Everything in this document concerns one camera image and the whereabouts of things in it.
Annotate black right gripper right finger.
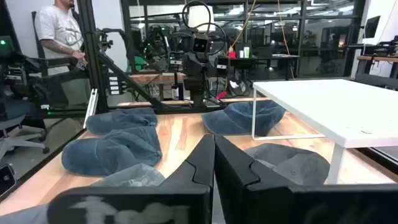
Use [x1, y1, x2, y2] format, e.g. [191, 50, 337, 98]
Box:
[214, 134, 398, 224]

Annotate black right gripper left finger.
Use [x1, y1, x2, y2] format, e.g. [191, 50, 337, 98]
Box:
[47, 134, 216, 224]

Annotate dark grey cap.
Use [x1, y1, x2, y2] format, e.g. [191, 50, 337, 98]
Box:
[244, 142, 331, 187]

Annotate light grey-blue cap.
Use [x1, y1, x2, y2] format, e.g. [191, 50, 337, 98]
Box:
[0, 163, 166, 224]

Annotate blue denim cap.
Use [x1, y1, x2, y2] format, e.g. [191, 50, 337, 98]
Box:
[201, 100, 286, 137]
[61, 126, 163, 177]
[85, 107, 159, 136]

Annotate black background desk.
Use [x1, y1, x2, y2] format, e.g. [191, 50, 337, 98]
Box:
[217, 54, 301, 82]

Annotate black box white labels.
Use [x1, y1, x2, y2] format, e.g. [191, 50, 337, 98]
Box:
[108, 75, 122, 96]

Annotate aluminium profile bar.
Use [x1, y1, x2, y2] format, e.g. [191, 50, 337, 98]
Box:
[83, 88, 100, 129]

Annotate white perforated metal shelf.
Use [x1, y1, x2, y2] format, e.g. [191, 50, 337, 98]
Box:
[251, 78, 398, 185]

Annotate person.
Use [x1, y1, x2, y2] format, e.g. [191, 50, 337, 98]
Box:
[33, 0, 91, 107]

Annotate black monitor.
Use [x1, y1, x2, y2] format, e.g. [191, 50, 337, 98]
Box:
[363, 15, 381, 40]

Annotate wooden top desk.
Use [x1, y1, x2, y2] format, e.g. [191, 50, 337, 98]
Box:
[356, 55, 398, 79]

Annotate black equipment with green light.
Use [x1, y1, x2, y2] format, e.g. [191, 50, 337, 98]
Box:
[0, 35, 52, 116]

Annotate grey office chair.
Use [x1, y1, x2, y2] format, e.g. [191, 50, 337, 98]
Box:
[0, 114, 51, 156]

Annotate black device with light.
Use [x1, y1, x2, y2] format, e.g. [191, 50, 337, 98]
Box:
[0, 164, 17, 198]

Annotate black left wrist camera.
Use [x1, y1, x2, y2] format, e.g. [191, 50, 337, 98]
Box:
[190, 32, 211, 60]

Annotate yellow cable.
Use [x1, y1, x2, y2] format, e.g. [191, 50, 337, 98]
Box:
[229, 0, 257, 50]

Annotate black diagonal frame brace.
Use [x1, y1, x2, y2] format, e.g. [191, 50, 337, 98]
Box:
[98, 52, 166, 110]

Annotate orange cable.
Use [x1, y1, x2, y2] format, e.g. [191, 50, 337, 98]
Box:
[276, 0, 296, 80]

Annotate black frame post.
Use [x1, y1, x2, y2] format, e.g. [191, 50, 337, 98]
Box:
[76, 0, 109, 114]

